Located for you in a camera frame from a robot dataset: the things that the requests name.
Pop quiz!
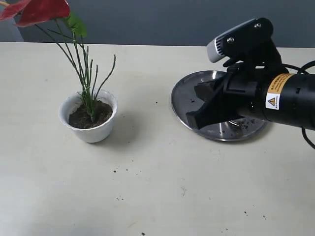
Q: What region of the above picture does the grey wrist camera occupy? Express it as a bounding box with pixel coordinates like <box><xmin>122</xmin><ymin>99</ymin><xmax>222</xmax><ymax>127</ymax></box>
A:
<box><xmin>206</xmin><ymin>18</ymin><xmax>282</xmax><ymax>67</ymax></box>

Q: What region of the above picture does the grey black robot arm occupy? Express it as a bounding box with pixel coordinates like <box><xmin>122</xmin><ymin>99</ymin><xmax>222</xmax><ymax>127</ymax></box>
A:
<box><xmin>186</xmin><ymin>62</ymin><xmax>315</xmax><ymax>130</ymax></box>

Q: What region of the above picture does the stainless steel spork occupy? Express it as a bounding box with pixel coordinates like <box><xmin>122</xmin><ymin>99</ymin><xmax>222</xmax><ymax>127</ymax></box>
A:
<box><xmin>229</xmin><ymin>118</ymin><xmax>244</xmax><ymax>126</ymax></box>

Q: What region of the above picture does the round stainless steel plate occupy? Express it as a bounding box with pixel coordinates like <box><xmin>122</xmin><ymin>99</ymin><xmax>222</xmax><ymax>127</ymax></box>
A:
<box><xmin>171</xmin><ymin>70</ymin><xmax>268</xmax><ymax>142</ymax></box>

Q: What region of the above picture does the red artificial flower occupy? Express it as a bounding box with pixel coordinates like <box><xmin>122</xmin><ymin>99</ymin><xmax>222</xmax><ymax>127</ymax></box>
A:
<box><xmin>0</xmin><ymin>0</ymin><xmax>114</xmax><ymax>129</ymax></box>

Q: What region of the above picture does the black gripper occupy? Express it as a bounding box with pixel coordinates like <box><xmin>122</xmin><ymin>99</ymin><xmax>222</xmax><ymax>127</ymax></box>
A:
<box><xmin>186</xmin><ymin>63</ymin><xmax>310</xmax><ymax>130</ymax></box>

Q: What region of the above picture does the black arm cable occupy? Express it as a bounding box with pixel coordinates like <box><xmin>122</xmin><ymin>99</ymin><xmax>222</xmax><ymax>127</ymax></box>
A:
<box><xmin>283</xmin><ymin>60</ymin><xmax>315</xmax><ymax>149</ymax></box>

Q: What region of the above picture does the white scalloped flower pot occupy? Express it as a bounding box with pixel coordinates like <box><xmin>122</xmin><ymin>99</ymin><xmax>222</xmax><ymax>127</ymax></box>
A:
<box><xmin>59</xmin><ymin>89</ymin><xmax>118</xmax><ymax>143</ymax></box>

